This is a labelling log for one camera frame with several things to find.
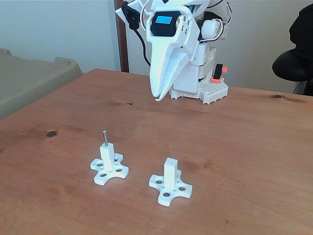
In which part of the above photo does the orange and black clamp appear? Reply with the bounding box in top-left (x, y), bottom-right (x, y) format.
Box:
top-left (210, 63), bottom-right (228, 84)

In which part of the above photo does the black chair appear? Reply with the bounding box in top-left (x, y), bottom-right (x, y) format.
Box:
top-left (271, 47), bottom-right (313, 95)

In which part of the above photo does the beige plastic bin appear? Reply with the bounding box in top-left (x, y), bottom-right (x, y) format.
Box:
top-left (0, 47), bottom-right (83, 120)

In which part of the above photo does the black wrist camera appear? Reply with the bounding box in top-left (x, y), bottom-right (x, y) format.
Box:
top-left (121, 1), bottom-right (142, 31)

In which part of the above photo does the white studded base plate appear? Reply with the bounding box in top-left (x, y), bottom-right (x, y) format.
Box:
top-left (170, 79), bottom-right (229, 105)

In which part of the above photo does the white camera bracket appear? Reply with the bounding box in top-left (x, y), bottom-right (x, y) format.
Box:
top-left (114, 0), bottom-right (154, 25)

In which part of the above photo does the white cross-base post stand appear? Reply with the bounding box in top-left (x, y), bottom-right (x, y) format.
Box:
top-left (148, 157), bottom-right (193, 206)
top-left (89, 143), bottom-right (130, 186)

